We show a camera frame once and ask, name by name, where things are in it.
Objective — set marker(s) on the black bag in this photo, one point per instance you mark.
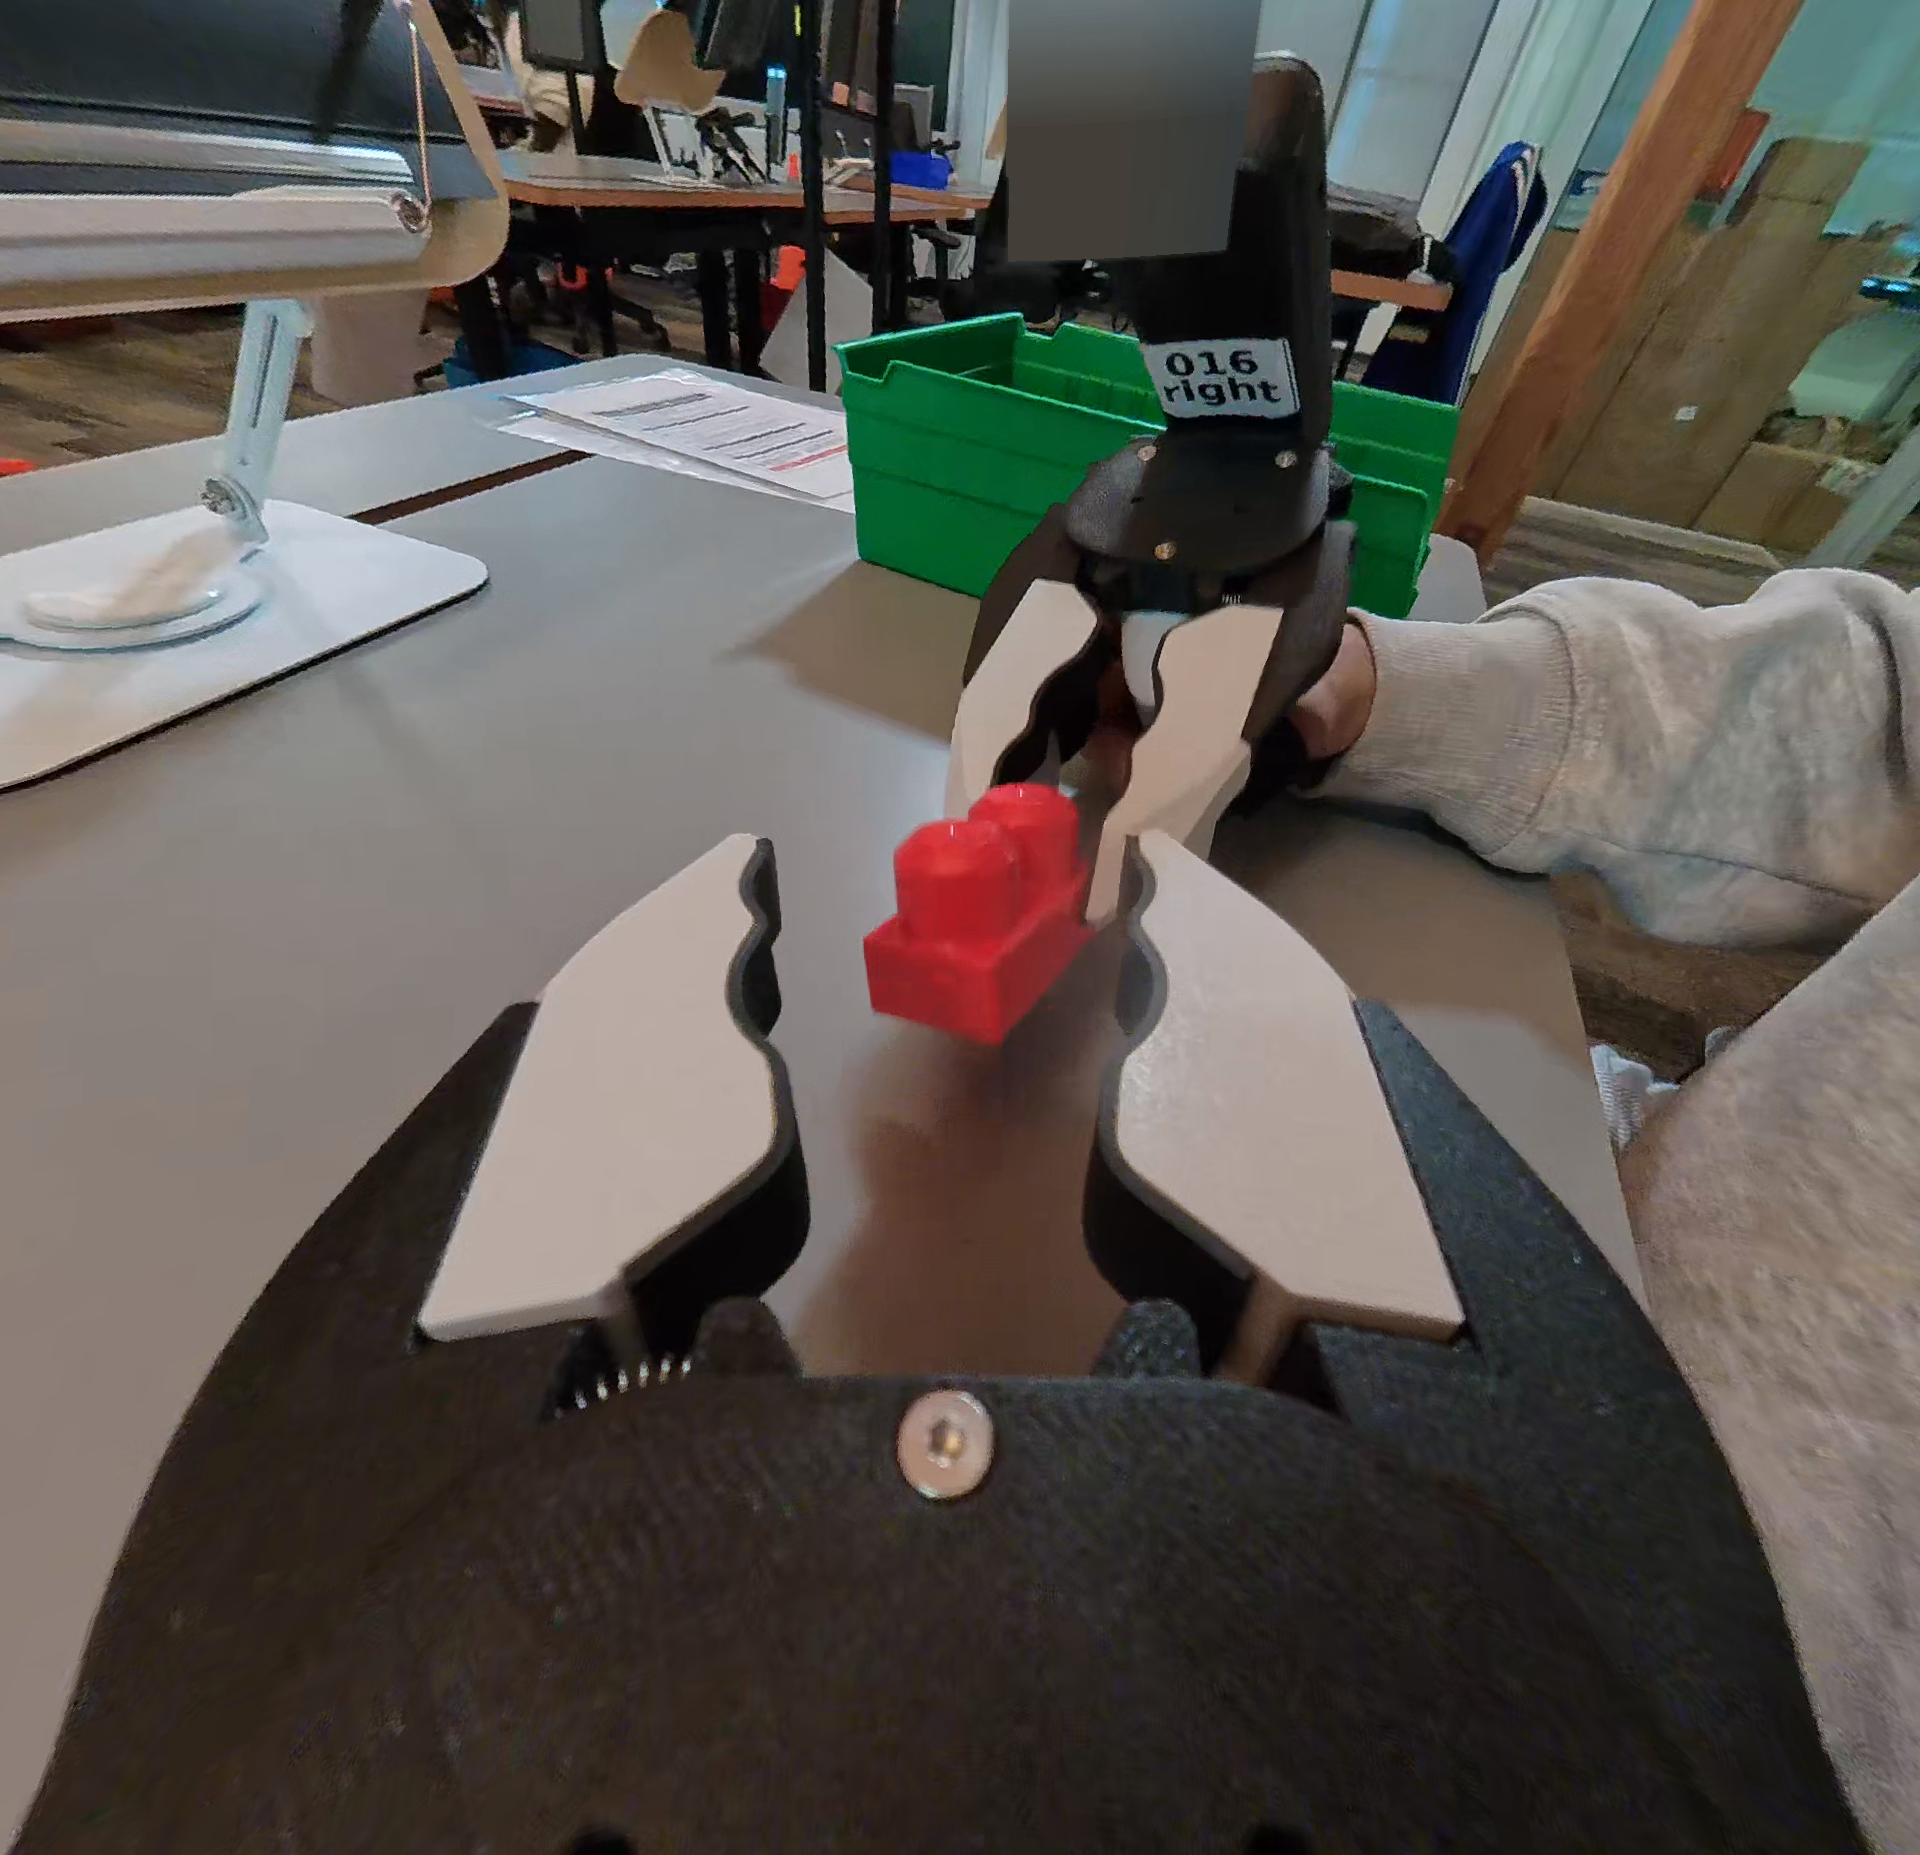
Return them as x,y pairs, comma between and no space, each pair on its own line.
1379,234

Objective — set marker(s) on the small blue bin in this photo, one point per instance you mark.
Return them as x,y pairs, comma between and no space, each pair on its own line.
917,172

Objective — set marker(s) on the blue jacket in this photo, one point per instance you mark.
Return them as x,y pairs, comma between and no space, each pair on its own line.
1478,281

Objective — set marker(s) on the background wooden-edged desk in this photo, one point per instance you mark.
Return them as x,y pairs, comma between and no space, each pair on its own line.
720,193

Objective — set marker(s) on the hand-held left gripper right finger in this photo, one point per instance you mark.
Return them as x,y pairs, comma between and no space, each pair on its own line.
1276,1135

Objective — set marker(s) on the red toy brick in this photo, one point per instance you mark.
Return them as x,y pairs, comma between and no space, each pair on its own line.
960,940

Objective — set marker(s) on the green plastic bin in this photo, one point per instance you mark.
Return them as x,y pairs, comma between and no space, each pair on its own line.
931,461

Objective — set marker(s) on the black stand pole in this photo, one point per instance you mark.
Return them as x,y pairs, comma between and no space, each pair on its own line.
817,159

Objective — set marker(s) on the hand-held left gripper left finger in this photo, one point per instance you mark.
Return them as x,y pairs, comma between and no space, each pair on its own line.
630,1104

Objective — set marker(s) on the person's right hand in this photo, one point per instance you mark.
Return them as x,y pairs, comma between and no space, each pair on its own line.
1341,692

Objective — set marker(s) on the cardboard-framed computer monitor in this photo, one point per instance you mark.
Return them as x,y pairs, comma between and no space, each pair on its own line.
180,25

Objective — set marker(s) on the grey desk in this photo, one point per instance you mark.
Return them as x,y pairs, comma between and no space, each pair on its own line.
449,910

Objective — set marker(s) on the person's right forearm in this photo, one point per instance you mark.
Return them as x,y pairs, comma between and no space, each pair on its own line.
1651,717

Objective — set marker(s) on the stack of cardboard boxes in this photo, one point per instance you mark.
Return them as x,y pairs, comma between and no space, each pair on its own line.
1770,325

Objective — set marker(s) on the printed paper sheets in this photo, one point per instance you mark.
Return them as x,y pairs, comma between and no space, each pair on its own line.
704,432

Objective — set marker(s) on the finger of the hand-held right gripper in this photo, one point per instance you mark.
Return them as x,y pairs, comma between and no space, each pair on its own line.
996,669
1200,700

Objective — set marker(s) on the wooden post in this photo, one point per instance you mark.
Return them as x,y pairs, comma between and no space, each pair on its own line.
1636,234

